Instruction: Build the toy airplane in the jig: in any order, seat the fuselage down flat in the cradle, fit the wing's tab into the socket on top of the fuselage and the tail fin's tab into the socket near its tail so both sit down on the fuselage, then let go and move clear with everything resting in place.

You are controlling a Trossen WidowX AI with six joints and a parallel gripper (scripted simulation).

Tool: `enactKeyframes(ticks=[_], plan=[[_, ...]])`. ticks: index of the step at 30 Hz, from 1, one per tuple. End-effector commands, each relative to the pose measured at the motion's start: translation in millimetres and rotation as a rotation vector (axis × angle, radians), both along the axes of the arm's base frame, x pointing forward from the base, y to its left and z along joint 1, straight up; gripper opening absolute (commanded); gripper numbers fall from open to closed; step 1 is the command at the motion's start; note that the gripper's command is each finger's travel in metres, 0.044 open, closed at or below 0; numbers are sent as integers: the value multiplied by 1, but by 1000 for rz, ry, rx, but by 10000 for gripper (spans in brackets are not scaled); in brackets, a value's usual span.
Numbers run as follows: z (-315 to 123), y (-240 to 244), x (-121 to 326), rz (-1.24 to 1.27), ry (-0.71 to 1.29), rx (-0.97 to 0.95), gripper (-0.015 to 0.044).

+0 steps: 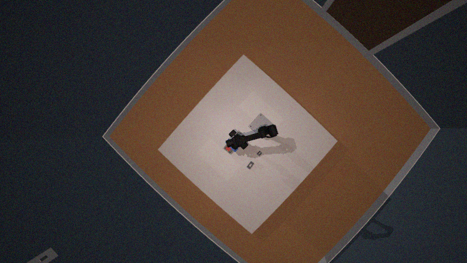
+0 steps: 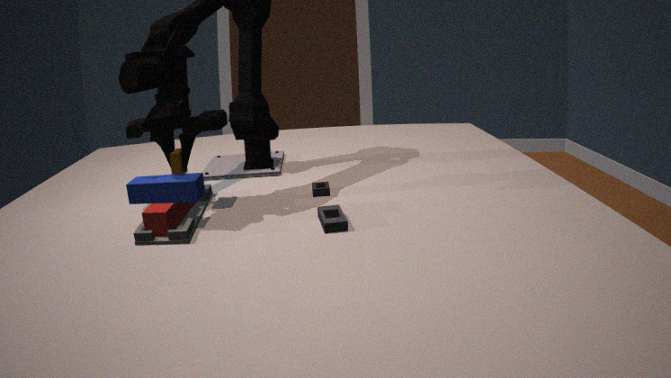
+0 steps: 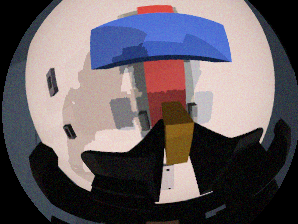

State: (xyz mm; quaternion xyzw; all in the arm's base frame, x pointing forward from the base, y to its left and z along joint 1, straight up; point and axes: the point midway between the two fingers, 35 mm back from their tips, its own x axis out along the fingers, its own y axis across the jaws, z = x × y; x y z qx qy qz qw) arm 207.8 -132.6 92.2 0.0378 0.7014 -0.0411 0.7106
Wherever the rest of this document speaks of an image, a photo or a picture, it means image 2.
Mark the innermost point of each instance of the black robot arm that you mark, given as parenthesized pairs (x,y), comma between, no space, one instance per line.
(148,69)

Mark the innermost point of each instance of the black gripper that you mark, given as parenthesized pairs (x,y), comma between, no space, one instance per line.
(211,120)

